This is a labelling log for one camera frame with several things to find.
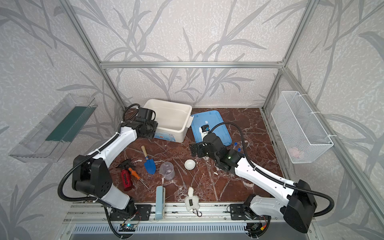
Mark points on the light blue standing block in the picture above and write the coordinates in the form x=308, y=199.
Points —
x=160, y=203

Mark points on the pink object in basket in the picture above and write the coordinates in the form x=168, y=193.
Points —
x=295, y=153

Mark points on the clear plastic measuring beaker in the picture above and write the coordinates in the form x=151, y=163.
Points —
x=167, y=170

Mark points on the aluminium front rail frame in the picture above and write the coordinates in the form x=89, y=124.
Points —
x=175, y=212

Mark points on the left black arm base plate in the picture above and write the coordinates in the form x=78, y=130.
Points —
x=132, y=212

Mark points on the glass stirring rod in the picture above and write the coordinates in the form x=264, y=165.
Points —
x=181, y=168

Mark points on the white plastic squeeze bottle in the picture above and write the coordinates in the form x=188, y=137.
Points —
x=191, y=200

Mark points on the small white ceramic bowl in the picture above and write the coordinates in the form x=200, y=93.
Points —
x=190, y=164

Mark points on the orange handled screwdriver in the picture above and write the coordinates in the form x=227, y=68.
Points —
x=134, y=173

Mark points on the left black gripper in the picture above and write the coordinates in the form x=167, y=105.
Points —
x=149, y=130

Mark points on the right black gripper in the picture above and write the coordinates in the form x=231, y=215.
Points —
x=195, y=149

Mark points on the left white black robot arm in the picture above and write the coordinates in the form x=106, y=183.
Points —
x=90, y=174

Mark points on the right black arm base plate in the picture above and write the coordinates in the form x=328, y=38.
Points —
x=241, y=212

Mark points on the clear acrylic wall shelf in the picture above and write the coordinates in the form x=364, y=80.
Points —
x=47, y=142

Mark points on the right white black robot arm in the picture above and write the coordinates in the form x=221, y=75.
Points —
x=293, y=202

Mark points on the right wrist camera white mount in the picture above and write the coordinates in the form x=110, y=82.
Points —
x=204, y=130

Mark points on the white plastic storage bin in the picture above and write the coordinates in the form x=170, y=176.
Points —
x=174, y=119

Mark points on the blue garden trowel wooden handle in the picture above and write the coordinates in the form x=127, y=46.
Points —
x=149, y=163

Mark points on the green circuit board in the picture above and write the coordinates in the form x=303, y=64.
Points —
x=127, y=227

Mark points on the white wire mesh basket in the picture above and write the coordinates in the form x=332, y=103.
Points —
x=299, y=127

